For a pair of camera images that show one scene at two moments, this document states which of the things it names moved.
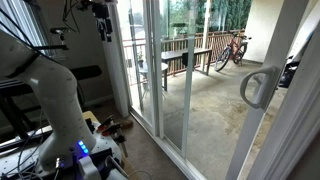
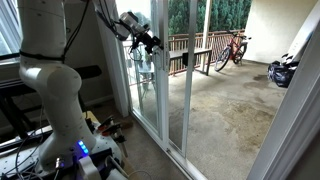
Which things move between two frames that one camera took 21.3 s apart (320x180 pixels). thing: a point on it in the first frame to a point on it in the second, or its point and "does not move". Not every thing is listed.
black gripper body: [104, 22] to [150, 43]
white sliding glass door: [290, 33] to [148, 73]
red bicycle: [236, 51] does not move
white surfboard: [307, 29] does not move
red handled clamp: [109, 128] does not move
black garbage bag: [288, 72] does not move
